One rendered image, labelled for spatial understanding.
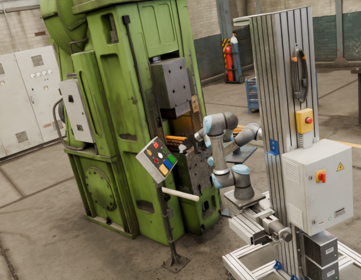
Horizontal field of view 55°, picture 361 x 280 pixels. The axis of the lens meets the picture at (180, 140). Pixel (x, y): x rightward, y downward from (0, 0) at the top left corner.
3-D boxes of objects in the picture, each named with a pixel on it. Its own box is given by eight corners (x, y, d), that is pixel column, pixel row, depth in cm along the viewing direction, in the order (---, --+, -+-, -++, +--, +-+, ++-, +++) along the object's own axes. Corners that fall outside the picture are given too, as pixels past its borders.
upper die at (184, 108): (190, 110, 327) (189, 100, 324) (176, 117, 314) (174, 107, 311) (160, 109, 356) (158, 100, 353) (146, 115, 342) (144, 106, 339)
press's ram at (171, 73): (197, 96, 333) (190, 55, 320) (171, 109, 308) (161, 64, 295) (166, 96, 362) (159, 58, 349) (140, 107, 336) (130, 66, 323)
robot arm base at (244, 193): (259, 195, 246) (257, 183, 243) (240, 203, 241) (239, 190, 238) (247, 188, 259) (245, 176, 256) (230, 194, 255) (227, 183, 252)
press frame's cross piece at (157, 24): (179, 49, 329) (169, -4, 314) (148, 58, 302) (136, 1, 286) (148, 53, 358) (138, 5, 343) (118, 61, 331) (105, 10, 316)
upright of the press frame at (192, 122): (222, 202, 405) (187, -6, 331) (209, 213, 388) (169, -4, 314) (194, 195, 435) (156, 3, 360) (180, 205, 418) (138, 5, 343)
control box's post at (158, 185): (179, 262, 320) (154, 156, 285) (176, 264, 317) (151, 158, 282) (176, 260, 322) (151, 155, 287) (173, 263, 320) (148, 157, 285)
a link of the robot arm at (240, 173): (253, 184, 242) (251, 167, 238) (235, 189, 241) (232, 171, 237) (247, 178, 253) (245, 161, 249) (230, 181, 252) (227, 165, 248)
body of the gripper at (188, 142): (183, 139, 285) (194, 131, 280) (190, 147, 286) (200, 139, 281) (180, 142, 278) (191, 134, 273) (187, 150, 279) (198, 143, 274)
